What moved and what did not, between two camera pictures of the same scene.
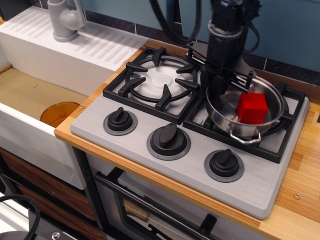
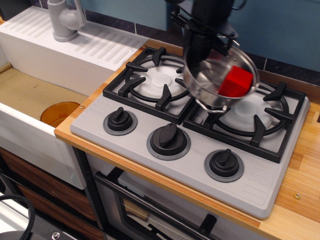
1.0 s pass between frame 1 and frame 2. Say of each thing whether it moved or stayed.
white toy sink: stayed
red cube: moved
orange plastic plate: stayed
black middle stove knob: stayed
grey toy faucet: stayed
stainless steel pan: moved
